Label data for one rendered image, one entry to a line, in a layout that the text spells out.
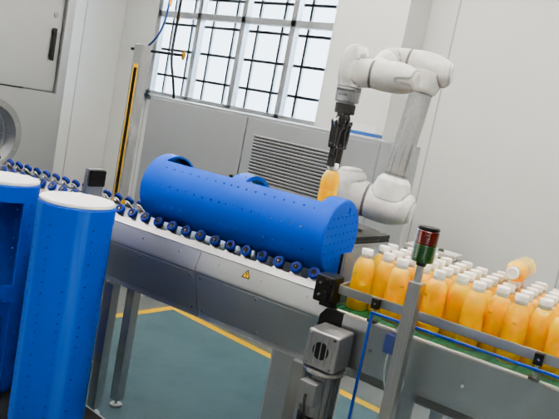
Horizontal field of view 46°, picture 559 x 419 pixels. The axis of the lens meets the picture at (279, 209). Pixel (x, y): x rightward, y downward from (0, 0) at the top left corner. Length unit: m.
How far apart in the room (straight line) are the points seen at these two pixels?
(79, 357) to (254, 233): 0.81
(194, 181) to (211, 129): 2.23
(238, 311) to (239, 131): 2.28
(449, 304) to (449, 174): 3.04
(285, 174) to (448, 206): 1.40
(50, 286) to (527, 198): 3.40
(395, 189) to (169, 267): 1.01
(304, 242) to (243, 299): 0.35
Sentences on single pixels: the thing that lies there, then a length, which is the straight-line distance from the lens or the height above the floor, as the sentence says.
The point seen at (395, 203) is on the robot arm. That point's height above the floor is 1.21.
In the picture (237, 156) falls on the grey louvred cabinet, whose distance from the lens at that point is 4.61.
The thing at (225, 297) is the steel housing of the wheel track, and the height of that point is 0.77.
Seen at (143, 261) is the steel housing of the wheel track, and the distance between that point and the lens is 2.79.
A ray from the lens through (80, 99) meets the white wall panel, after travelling 7.67.
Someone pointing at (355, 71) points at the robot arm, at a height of 1.69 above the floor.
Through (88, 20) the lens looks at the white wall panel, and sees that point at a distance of 7.67.
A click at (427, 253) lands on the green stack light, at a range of 1.85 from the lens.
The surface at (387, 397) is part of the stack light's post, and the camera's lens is 1.98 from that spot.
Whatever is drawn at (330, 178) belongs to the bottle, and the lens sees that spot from 2.42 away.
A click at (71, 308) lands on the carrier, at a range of 2.53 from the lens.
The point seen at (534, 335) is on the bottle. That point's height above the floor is 1.00.
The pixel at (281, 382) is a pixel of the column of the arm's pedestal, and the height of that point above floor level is 0.29.
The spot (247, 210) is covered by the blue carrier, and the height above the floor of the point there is 1.12.
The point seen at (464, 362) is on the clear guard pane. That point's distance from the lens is 1.99.
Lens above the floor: 1.49
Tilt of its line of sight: 8 degrees down
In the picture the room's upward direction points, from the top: 11 degrees clockwise
